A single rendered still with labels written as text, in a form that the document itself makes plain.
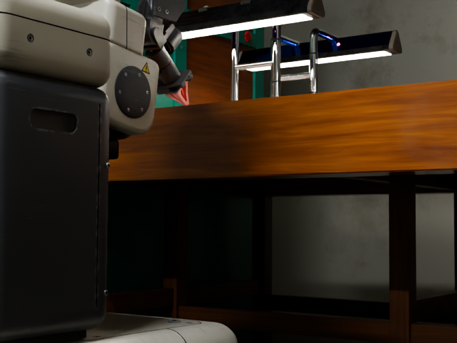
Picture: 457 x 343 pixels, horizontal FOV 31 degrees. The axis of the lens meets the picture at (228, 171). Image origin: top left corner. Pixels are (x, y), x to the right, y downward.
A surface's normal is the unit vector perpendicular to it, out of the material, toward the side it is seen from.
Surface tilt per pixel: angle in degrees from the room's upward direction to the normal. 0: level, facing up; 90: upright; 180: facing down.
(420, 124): 90
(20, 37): 90
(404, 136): 90
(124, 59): 90
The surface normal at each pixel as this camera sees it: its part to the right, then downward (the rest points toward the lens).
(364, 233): -0.58, -0.06
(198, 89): 0.83, -0.03
